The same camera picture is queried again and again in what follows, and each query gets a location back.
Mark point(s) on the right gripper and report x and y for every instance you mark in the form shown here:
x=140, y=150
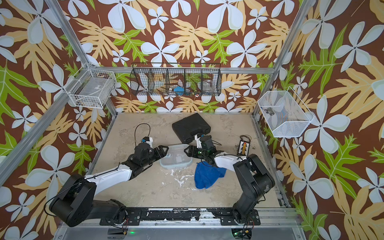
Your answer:
x=193, y=153

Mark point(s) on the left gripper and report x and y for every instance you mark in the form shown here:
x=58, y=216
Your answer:
x=163, y=153

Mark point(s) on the teal-rimmed lunch box lid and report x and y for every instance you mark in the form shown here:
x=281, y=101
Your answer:
x=175, y=151

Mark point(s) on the clear lunch box container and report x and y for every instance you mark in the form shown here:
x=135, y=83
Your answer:
x=175, y=157

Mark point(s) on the blue microfiber cloth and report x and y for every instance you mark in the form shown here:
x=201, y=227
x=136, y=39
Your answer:
x=206, y=175

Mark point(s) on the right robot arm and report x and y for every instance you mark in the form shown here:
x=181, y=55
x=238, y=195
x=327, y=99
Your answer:
x=254, y=178

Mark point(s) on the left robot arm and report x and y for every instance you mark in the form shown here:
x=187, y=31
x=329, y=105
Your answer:
x=75, y=202

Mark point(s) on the black plastic tool case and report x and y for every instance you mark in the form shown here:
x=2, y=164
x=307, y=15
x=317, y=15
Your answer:
x=188, y=127

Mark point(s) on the black yellow charger box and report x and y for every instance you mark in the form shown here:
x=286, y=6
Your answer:
x=244, y=145

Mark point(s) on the blue item in basket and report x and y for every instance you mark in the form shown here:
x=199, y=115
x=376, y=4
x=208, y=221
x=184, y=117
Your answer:
x=179, y=91

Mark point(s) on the dark item in mesh basket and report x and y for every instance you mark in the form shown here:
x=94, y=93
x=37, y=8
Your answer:
x=269, y=111

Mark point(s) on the white mesh basket right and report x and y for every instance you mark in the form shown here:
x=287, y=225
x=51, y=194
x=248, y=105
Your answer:
x=292, y=116

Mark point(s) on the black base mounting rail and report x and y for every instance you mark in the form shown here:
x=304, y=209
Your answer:
x=180, y=214

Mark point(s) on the black wire wall basket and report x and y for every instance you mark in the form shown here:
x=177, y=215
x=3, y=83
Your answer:
x=197, y=79

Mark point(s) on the white wire basket left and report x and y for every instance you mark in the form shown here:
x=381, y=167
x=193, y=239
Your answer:
x=91, y=87

